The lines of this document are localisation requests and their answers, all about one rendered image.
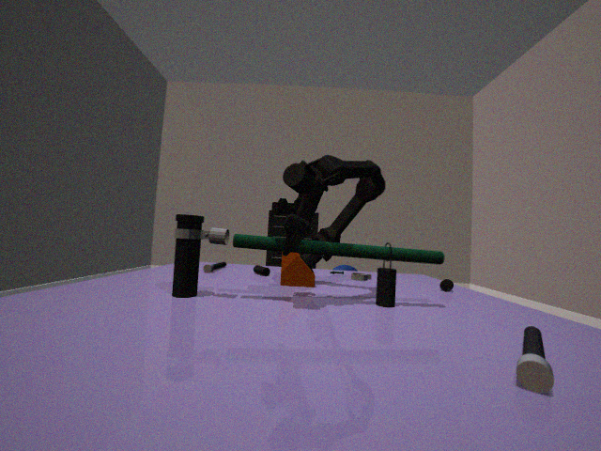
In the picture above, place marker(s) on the grey faceted cup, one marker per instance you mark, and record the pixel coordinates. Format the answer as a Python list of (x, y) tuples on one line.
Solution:
[(215, 235)]

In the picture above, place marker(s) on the green pipe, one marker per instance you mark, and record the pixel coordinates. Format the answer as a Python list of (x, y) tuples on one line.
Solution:
[(339, 249)]

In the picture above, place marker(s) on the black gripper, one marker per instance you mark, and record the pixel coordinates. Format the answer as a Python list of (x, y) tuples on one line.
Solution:
[(298, 224)]

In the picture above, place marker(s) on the grey metal band with two small tabs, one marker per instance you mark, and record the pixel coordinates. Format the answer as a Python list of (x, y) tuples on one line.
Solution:
[(360, 276)]

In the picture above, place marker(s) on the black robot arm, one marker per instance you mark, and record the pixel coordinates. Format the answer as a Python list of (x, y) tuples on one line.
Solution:
[(312, 179)]

